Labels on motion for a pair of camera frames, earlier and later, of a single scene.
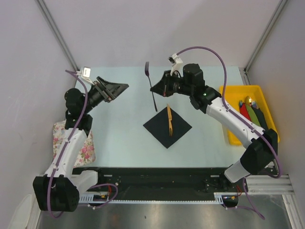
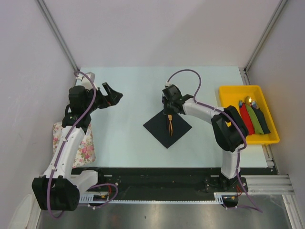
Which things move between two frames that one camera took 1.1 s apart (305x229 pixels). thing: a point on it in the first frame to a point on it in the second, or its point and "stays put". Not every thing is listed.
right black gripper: (165, 85) to (169, 109)
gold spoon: (248, 99) stays put
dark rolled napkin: (261, 118) stays put
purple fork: (147, 71) to (167, 122)
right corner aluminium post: (244, 70) stays put
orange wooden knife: (170, 120) stays put
